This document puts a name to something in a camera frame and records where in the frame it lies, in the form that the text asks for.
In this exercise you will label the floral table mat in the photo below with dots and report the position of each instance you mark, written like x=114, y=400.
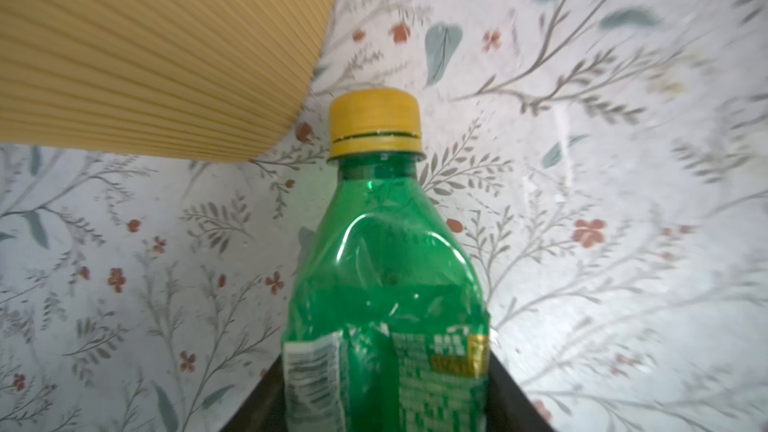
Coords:
x=603, y=163

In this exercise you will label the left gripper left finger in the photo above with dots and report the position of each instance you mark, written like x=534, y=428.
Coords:
x=264, y=409

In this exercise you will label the yellow slatted waste bin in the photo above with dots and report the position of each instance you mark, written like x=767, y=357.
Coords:
x=212, y=80

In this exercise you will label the green plastic bottle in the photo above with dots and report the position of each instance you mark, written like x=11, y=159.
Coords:
x=387, y=326

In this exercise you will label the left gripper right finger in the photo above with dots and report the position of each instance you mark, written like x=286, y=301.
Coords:
x=507, y=407

